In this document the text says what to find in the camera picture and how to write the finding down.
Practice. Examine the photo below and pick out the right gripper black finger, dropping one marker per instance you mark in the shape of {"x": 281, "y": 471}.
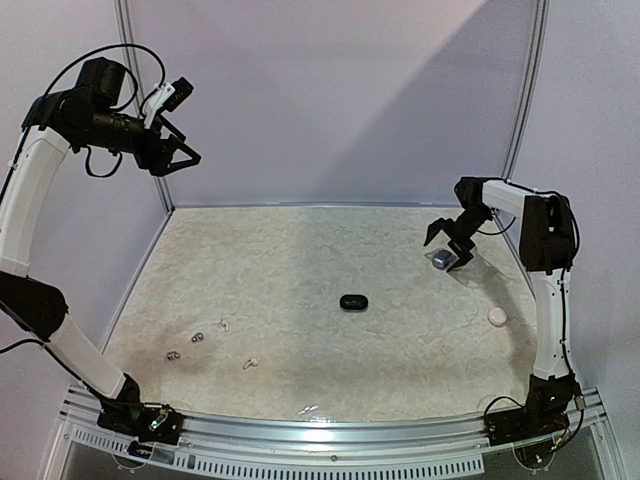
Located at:
{"x": 436, "y": 227}
{"x": 462, "y": 257}

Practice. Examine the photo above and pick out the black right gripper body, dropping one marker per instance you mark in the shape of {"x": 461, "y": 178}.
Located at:
{"x": 457, "y": 235}

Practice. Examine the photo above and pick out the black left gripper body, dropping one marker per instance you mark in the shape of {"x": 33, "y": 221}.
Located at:
{"x": 145, "y": 153}

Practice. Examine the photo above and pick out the blue-grey oval charging case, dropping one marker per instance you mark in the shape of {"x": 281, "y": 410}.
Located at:
{"x": 443, "y": 259}

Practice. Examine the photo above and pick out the black earbud charging case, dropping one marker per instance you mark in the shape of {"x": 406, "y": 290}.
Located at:
{"x": 353, "y": 302}

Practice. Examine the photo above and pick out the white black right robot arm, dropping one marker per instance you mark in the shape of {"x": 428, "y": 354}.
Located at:
{"x": 548, "y": 245}

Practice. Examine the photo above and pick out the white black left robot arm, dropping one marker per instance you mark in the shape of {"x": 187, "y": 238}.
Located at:
{"x": 86, "y": 116}

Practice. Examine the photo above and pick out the pink round charging case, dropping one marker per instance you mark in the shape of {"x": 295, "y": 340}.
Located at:
{"x": 497, "y": 317}

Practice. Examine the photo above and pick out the white stem earbud lower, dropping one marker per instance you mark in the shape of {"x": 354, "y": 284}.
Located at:
{"x": 250, "y": 363}

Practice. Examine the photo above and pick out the perforated white front panel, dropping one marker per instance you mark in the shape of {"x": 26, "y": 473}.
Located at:
{"x": 96, "y": 455}

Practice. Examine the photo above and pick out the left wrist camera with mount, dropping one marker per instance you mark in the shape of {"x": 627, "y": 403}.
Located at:
{"x": 165, "y": 97}

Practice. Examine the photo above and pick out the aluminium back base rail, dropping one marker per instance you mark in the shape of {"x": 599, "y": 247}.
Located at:
{"x": 176, "y": 205}

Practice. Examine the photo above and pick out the aluminium left corner post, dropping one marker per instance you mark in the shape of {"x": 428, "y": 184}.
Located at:
{"x": 131, "y": 59}

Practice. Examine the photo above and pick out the aluminium corner post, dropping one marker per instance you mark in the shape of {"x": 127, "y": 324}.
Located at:
{"x": 532, "y": 66}
{"x": 131, "y": 59}

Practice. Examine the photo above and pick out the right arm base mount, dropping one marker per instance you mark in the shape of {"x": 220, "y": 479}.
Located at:
{"x": 513, "y": 425}

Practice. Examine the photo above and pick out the aluminium right corner post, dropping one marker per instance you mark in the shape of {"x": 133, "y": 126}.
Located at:
{"x": 532, "y": 66}

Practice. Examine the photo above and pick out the aluminium front rail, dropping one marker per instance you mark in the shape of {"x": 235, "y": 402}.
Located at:
{"x": 592, "y": 453}

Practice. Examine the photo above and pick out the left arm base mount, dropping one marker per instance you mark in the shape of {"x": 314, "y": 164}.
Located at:
{"x": 161, "y": 424}

